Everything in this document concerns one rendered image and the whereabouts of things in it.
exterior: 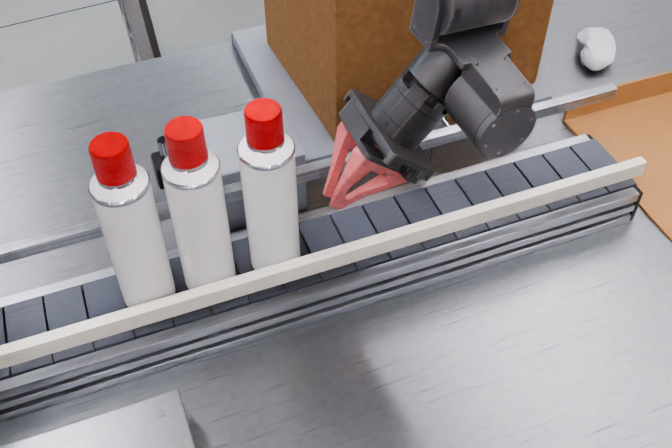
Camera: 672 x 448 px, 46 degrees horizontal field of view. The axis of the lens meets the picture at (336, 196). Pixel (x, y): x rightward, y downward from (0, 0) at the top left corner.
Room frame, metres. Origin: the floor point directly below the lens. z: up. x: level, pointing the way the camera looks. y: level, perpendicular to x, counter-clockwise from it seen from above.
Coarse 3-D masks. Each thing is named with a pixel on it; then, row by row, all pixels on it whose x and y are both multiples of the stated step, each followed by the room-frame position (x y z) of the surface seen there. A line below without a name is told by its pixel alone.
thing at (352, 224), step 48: (576, 144) 0.70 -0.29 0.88; (432, 192) 0.62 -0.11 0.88; (480, 192) 0.62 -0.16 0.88; (240, 240) 0.55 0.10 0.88; (336, 240) 0.55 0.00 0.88; (432, 240) 0.55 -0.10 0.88; (96, 288) 0.49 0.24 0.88; (288, 288) 0.49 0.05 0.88; (0, 336) 0.43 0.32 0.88; (144, 336) 0.43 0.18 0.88
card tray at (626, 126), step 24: (624, 96) 0.83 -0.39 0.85; (648, 96) 0.85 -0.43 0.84; (576, 120) 0.80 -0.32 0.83; (600, 120) 0.80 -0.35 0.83; (624, 120) 0.80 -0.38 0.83; (648, 120) 0.80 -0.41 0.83; (624, 144) 0.75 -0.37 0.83; (648, 144) 0.75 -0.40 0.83; (648, 168) 0.71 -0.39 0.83; (648, 192) 0.67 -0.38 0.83; (648, 216) 0.63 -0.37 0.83
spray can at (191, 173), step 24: (192, 120) 0.51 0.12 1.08; (168, 144) 0.49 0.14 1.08; (192, 144) 0.49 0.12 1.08; (168, 168) 0.49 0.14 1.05; (192, 168) 0.48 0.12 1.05; (216, 168) 0.49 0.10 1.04; (168, 192) 0.48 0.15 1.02; (192, 192) 0.47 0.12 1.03; (216, 192) 0.49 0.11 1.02; (192, 216) 0.47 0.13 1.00; (216, 216) 0.48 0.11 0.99; (192, 240) 0.47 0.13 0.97; (216, 240) 0.48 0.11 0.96; (192, 264) 0.48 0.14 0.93; (216, 264) 0.48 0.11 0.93; (192, 288) 0.48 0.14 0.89
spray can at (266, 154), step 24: (264, 120) 0.51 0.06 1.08; (240, 144) 0.52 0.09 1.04; (264, 144) 0.51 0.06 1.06; (288, 144) 0.52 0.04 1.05; (240, 168) 0.51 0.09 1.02; (264, 168) 0.50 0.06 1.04; (288, 168) 0.51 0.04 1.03; (264, 192) 0.50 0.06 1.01; (288, 192) 0.51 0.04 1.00; (264, 216) 0.50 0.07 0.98; (288, 216) 0.50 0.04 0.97; (264, 240) 0.50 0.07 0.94; (288, 240) 0.50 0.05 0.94; (264, 264) 0.50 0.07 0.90
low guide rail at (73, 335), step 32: (640, 160) 0.64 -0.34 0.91; (544, 192) 0.59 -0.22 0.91; (576, 192) 0.60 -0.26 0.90; (416, 224) 0.54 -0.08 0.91; (448, 224) 0.55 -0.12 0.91; (320, 256) 0.50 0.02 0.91; (352, 256) 0.51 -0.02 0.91; (224, 288) 0.46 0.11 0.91; (256, 288) 0.47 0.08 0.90; (96, 320) 0.42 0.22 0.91; (128, 320) 0.43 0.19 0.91; (160, 320) 0.44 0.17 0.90; (0, 352) 0.39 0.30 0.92; (32, 352) 0.40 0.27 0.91
